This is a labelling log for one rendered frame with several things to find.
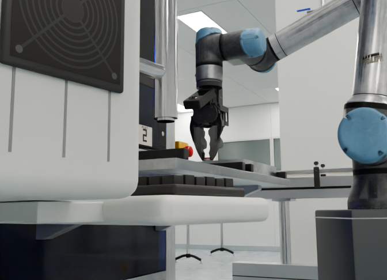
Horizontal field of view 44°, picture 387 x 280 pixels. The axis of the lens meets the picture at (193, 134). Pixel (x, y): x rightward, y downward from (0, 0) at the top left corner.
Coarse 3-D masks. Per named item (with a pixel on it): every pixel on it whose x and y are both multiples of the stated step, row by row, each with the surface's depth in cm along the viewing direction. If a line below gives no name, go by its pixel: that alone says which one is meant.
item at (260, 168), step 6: (204, 162) 123; (210, 162) 123; (216, 162) 122; (246, 162) 120; (252, 162) 124; (258, 162) 128; (258, 168) 127; (264, 168) 132; (270, 168) 136; (264, 174) 132; (270, 174) 136
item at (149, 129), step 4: (140, 124) 147; (140, 128) 146; (144, 128) 148; (148, 128) 150; (140, 132) 146; (144, 132) 148; (148, 132) 150; (140, 136) 146; (144, 136) 148; (148, 136) 150; (140, 140) 146; (148, 140) 150; (144, 144) 148; (148, 144) 150
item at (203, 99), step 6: (198, 90) 130; (204, 90) 129; (210, 90) 128; (192, 96) 123; (198, 96) 124; (204, 96) 124; (210, 96) 127; (186, 102) 122; (192, 102) 121; (198, 102) 121; (204, 102) 124; (186, 108) 123; (192, 108) 122; (198, 108) 121
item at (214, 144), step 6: (216, 126) 127; (210, 132) 127; (216, 132) 127; (210, 138) 127; (216, 138) 126; (210, 144) 127; (216, 144) 126; (222, 144) 131; (210, 150) 127; (216, 150) 127; (210, 156) 127
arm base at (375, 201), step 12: (372, 168) 117; (384, 168) 116; (360, 180) 119; (372, 180) 117; (384, 180) 116; (360, 192) 118; (372, 192) 116; (384, 192) 114; (348, 204) 121; (360, 204) 117; (372, 204) 115; (384, 204) 114
